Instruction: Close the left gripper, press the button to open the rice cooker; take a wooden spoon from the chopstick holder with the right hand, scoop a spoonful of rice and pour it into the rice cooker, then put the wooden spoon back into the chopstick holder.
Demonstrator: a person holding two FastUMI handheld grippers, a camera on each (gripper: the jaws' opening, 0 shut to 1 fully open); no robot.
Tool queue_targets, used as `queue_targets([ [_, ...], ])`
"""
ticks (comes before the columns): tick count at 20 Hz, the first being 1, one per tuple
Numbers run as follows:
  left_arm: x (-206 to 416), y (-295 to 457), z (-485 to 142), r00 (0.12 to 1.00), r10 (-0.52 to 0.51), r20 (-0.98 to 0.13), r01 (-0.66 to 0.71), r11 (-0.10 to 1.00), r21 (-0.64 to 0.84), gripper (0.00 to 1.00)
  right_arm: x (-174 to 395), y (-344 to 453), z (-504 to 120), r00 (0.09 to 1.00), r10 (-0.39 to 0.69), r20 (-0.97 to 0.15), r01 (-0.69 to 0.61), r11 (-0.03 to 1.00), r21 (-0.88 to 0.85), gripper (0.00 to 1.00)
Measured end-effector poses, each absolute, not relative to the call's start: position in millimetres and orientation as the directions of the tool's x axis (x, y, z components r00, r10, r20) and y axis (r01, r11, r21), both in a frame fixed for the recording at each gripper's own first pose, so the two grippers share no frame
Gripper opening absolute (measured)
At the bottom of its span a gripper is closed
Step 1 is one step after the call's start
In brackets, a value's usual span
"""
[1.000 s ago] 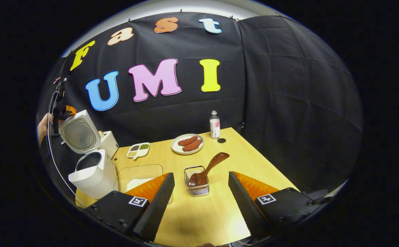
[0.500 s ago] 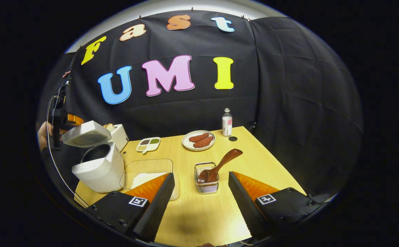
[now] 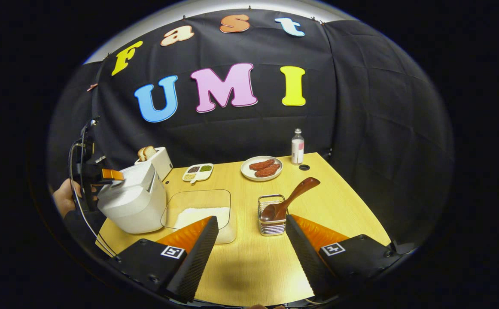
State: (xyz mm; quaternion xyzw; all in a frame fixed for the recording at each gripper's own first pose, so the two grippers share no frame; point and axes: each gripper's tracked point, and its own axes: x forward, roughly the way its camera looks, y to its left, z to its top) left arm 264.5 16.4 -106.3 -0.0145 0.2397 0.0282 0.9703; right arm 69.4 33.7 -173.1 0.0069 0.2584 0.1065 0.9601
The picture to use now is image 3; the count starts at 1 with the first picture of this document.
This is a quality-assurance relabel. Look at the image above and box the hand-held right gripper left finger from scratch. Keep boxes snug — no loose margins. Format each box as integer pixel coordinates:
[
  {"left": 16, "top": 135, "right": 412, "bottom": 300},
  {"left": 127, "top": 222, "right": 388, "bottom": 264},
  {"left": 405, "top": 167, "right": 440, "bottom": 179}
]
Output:
[{"left": 108, "top": 216, "right": 219, "bottom": 303}]

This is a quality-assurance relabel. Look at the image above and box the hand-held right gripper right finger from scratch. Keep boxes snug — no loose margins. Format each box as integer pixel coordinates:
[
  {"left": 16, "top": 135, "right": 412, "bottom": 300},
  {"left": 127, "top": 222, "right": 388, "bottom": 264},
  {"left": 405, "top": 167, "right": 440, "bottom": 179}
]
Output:
[{"left": 285, "top": 215, "right": 405, "bottom": 297}]

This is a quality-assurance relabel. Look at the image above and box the white rice cooker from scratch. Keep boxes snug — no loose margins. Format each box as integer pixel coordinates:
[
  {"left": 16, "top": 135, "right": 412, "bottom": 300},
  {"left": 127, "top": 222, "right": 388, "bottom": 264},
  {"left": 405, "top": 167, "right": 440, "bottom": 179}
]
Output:
[{"left": 97, "top": 161, "right": 167, "bottom": 234}]

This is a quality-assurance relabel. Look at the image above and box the wire chopstick holder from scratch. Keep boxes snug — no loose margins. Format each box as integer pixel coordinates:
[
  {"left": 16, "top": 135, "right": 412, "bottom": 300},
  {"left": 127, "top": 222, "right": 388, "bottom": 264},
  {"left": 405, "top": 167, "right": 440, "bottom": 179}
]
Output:
[{"left": 258, "top": 194, "right": 287, "bottom": 236}]

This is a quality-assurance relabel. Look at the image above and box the clear plastic rice container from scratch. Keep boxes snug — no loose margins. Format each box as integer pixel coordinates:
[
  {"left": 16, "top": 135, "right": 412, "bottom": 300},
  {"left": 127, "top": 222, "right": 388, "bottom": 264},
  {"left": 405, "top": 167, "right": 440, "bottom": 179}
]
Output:
[{"left": 161, "top": 189, "right": 238, "bottom": 244}]

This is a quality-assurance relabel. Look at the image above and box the brown wooden spoon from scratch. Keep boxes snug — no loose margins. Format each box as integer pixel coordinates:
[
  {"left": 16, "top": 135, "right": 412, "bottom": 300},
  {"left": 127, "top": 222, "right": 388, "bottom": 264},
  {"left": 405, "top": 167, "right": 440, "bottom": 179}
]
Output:
[{"left": 261, "top": 177, "right": 321, "bottom": 222}]

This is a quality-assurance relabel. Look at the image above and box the white toaster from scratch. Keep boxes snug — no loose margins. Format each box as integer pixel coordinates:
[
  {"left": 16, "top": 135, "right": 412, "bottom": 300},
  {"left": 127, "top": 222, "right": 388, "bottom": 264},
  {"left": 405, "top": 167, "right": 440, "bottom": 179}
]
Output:
[{"left": 134, "top": 147, "right": 173, "bottom": 182}]

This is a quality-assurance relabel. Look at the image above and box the white divided seasoning dish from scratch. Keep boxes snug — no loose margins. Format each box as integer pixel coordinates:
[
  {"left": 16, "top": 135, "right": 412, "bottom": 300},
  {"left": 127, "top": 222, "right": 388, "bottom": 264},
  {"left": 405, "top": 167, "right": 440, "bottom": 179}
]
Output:
[{"left": 182, "top": 164, "right": 214, "bottom": 184}]

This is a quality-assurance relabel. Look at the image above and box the red sausage piece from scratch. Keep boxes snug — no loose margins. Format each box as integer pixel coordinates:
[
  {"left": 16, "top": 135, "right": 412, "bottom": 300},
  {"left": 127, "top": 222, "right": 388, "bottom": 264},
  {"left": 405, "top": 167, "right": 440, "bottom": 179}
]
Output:
[
  {"left": 249, "top": 159, "right": 276, "bottom": 171},
  {"left": 255, "top": 164, "right": 281, "bottom": 178}
]

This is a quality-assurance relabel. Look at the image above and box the white round plate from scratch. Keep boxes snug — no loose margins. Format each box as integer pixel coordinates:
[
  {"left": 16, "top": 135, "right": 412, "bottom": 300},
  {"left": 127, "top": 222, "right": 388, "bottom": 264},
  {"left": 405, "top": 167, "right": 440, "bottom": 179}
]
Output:
[{"left": 240, "top": 156, "right": 283, "bottom": 182}]

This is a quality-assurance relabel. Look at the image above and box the clear bottle with pink label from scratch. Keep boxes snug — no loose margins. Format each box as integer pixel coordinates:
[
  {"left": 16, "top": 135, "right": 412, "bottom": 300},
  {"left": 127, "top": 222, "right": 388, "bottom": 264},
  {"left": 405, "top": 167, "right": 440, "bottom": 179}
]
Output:
[{"left": 291, "top": 128, "right": 305, "bottom": 165}]

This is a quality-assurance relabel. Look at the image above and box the black backdrop cloth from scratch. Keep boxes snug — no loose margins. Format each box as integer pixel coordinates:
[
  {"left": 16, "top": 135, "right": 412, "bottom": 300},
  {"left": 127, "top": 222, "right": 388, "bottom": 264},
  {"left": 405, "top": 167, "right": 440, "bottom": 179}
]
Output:
[{"left": 48, "top": 9, "right": 454, "bottom": 254}]

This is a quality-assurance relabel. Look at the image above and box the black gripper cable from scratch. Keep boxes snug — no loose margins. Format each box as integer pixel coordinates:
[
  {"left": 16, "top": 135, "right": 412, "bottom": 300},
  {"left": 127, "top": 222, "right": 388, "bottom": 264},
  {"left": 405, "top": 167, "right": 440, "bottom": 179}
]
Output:
[{"left": 68, "top": 137, "right": 118, "bottom": 258}]

